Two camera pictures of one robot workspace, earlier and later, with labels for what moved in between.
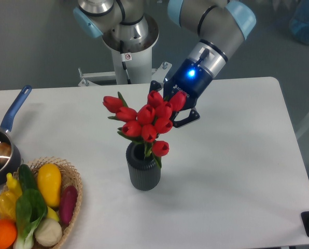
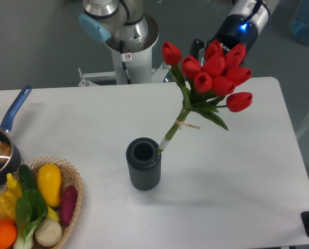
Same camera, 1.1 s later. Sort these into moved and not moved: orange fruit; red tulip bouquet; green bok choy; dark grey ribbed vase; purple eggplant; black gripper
Moved: red tulip bouquet; black gripper
Not moved: green bok choy; purple eggplant; dark grey ribbed vase; orange fruit
